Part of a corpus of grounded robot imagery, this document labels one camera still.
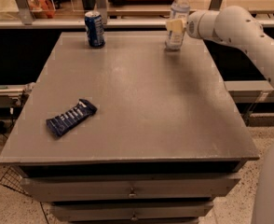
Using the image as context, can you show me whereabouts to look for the clear plastic water bottle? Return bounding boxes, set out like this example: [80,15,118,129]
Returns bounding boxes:
[165,0,190,50]

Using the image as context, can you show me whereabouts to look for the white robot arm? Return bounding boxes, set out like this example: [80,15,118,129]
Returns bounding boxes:
[166,6,274,224]

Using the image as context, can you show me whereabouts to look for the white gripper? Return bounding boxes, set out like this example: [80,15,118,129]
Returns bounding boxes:
[166,10,220,42]

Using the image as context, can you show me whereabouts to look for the blue rxbar snack bar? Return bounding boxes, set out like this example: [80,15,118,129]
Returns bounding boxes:
[46,99,97,137]

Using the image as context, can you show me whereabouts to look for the black wire grid panel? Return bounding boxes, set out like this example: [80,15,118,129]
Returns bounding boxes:
[0,167,29,196]

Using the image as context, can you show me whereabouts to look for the lower grey drawer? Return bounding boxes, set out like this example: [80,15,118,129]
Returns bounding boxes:
[51,202,213,222]

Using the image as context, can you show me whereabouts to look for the grey drawer cabinet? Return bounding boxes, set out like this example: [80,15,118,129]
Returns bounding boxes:
[0,32,258,224]

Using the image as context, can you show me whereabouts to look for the blue soda can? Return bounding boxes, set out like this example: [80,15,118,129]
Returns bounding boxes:
[85,10,105,48]

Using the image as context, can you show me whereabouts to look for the upper grey drawer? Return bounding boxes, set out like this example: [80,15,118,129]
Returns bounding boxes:
[21,174,240,202]

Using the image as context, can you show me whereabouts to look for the grey drawer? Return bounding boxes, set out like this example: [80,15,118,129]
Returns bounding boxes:
[51,202,213,222]
[21,174,240,202]

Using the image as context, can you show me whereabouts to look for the orange snack bag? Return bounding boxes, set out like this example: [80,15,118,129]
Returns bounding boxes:
[27,0,55,19]

